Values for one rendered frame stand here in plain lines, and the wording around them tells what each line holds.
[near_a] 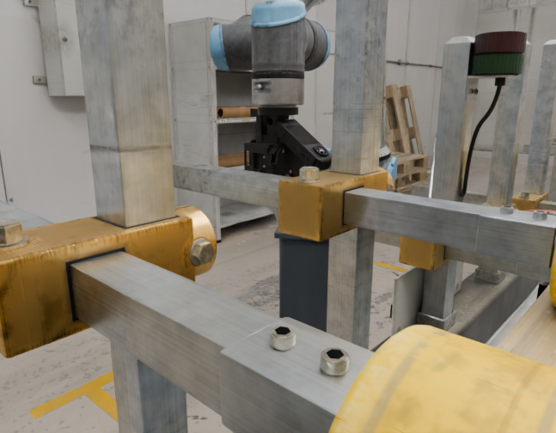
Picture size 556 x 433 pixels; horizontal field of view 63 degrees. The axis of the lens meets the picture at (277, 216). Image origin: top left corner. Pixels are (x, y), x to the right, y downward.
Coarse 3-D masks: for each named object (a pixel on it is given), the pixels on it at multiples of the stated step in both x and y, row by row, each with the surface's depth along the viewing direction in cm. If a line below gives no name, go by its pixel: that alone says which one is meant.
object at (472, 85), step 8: (496, 32) 56; (520, 32) 56; (472, 80) 60; (496, 80) 59; (504, 80) 58; (472, 88) 60; (472, 96) 61; (496, 96) 59; (488, 112) 60; (480, 120) 61; (472, 144) 63; (472, 152) 63; (464, 176) 64; (464, 184) 65; (464, 192) 65
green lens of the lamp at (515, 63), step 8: (480, 56) 57; (488, 56) 57; (496, 56) 56; (504, 56) 56; (512, 56) 56; (520, 56) 56; (472, 64) 59; (480, 64) 57; (488, 64) 57; (496, 64) 56; (504, 64) 56; (512, 64) 56; (520, 64) 56; (472, 72) 59; (480, 72) 58; (488, 72) 57; (496, 72) 56; (504, 72) 56; (512, 72) 56; (520, 72) 57
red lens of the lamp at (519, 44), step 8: (504, 32) 55; (512, 32) 55; (480, 40) 57; (488, 40) 56; (496, 40) 56; (504, 40) 55; (512, 40) 55; (520, 40) 55; (480, 48) 57; (488, 48) 56; (496, 48) 56; (504, 48) 56; (512, 48) 55; (520, 48) 56
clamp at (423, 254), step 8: (400, 240) 63; (408, 240) 62; (416, 240) 61; (400, 248) 63; (408, 248) 62; (416, 248) 61; (424, 248) 61; (432, 248) 60; (440, 248) 61; (400, 256) 63; (408, 256) 62; (416, 256) 62; (424, 256) 61; (432, 256) 60; (440, 256) 62; (408, 264) 63; (416, 264) 62; (424, 264) 61; (432, 264) 60; (440, 264) 62
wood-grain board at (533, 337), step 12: (540, 300) 33; (528, 312) 31; (540, 312) 31; (552, 312) 31; (516, 324) 30; (528, 324) 30; (540, 324) 30; (552, 324) 30; (516, 336) 28; (528, 336) 28; (540, 336) 28; (552, 336) 28; (504, 348) 27; (516, 348) 27; (528, 348) 27; (540, 348) 27; (552, 348) 27; (540, 360) 26; (552, 360) 26
